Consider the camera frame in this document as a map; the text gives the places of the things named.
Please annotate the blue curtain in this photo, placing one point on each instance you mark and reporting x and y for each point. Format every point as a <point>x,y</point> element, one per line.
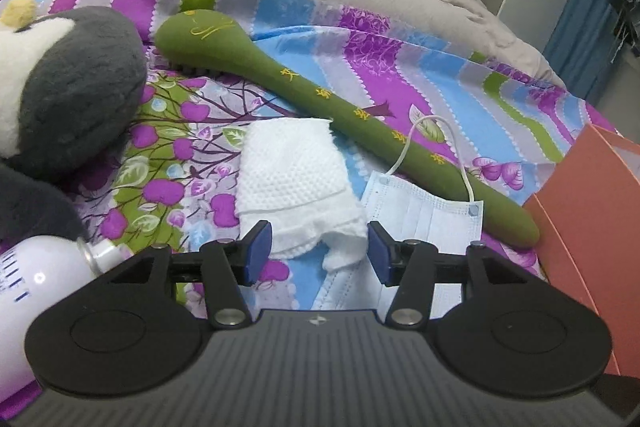
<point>585,22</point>

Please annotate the blue face mask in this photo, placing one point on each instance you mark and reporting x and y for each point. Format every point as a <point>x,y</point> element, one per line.
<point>425,219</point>

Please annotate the grey white penguin plush toy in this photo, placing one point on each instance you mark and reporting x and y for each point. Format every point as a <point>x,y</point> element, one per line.
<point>75,97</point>

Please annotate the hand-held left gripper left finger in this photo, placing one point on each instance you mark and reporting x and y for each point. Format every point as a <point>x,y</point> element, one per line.
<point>257,252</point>

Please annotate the white spray bottle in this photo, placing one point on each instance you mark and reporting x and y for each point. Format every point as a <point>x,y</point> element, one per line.
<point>35,287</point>

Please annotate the green massage stick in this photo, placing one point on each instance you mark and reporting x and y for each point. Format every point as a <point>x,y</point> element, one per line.
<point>320,99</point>

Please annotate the white textured tissue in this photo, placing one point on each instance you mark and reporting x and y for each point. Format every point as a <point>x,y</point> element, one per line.
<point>295,187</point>

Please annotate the striped floral bedsheet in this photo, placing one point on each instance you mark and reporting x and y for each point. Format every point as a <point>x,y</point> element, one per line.
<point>310,57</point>

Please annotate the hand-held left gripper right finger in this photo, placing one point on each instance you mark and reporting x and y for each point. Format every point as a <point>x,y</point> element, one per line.
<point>379,254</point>

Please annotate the pink cardboard box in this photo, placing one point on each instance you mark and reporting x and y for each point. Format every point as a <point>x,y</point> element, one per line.
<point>590,227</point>

